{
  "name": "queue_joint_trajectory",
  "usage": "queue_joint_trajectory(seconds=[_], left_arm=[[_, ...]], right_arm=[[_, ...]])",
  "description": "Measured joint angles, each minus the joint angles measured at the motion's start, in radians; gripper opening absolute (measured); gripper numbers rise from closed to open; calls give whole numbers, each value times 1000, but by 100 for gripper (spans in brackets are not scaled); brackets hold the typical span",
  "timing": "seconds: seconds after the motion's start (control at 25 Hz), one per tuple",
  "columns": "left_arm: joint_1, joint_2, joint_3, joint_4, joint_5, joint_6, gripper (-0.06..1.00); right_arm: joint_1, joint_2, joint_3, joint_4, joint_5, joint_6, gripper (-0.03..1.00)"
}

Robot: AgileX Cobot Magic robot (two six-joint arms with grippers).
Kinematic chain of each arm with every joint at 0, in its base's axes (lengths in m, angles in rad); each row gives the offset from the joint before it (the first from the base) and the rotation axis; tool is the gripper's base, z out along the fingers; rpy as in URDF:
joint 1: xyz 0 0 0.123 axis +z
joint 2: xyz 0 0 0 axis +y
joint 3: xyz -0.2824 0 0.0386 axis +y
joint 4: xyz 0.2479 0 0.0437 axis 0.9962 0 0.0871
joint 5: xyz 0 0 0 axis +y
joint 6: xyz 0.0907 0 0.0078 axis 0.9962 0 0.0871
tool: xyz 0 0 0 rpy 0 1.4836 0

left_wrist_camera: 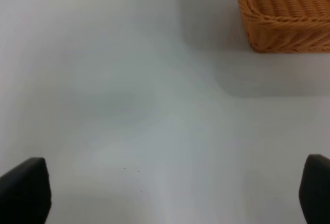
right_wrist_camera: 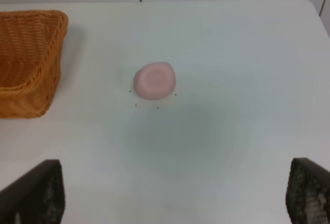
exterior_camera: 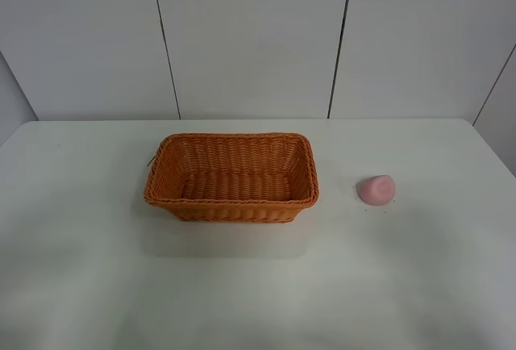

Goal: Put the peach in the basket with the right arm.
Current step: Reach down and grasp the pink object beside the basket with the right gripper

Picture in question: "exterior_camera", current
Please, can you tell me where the orange woven plastic basket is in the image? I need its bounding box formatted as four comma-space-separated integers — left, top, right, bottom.
144, 132, 319, 223

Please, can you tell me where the pink peach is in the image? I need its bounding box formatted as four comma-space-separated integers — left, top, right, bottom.
356, 175, 396, 206

